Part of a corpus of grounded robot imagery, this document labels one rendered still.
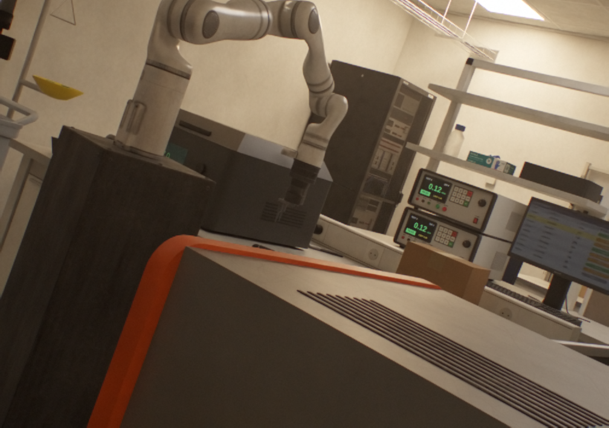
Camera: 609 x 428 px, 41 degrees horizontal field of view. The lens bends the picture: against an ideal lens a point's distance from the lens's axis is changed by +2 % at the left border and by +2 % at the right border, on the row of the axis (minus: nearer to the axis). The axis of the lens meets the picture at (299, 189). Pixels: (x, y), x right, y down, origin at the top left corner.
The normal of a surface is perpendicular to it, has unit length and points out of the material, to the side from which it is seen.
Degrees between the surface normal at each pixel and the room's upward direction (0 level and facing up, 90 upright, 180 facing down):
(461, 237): 90
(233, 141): 51
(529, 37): 90
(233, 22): 86
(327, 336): 90
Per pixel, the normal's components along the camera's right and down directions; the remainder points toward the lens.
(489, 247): 0.71, 0.29
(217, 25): 0.88, 0.36
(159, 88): 0.08, 0.08
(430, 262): -0.52, -0.14
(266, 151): 0.78, -0.26
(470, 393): 0.34, -0.94
